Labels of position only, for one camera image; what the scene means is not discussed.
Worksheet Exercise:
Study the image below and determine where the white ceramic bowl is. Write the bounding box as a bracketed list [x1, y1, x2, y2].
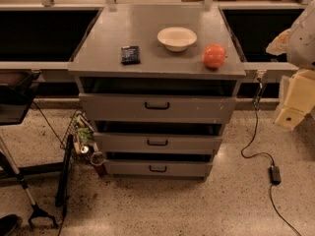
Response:
[157, 27, 197, 52]

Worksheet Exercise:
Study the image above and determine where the wire basket with items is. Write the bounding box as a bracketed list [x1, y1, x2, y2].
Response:
[60, 110, 97, 164]

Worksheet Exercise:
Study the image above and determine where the black flat bar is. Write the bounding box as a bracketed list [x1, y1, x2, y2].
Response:
[55, 135, 73, 207]

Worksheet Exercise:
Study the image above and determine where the black shoe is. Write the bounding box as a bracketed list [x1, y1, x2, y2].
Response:
[0, 214, 22, 236]

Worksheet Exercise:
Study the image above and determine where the orange apple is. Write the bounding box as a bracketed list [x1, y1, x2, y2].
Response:
[202, 44, 226, 69]

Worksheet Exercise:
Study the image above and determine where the grey drawer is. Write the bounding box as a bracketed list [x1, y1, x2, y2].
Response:
[104, 159, 213, 178]
[94, 133, 222, 154]
[79, 93, 236, 124]

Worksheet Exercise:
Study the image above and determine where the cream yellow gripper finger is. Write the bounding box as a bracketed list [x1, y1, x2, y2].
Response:
[275, 70, 315, 130]

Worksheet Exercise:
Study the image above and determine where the red cup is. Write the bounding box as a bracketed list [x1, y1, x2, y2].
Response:
[91, 151, 107, 177]

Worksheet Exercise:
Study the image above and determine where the dark tray stand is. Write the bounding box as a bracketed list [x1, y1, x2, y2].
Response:
[0, 71, 40, 126]

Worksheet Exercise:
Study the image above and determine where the grey middle drawer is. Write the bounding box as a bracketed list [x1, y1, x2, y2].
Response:
[94, 133, 222, 154]

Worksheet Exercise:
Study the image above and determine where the black power adapter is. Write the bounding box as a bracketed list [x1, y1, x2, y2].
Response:
[270, 165, 282, 185]

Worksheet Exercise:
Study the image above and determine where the grey bottom drawer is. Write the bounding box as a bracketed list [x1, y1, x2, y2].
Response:
[104, 159, 213, 178]

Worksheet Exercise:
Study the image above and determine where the dark blue snack packet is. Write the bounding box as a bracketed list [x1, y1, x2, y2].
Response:
[121, 46, 140, 65]

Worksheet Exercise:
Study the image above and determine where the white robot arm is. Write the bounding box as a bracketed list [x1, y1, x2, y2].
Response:
[266, 1, 315, 130]

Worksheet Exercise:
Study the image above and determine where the grey top drawer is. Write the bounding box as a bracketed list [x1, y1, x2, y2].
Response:
[79, 93, 236, 124]

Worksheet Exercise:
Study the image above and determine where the grey drawer cabinet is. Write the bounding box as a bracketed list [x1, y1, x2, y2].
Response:
[67, 3, 248, 182]

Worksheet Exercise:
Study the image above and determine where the black power cable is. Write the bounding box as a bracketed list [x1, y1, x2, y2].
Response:
[240, 77, 303, 236]

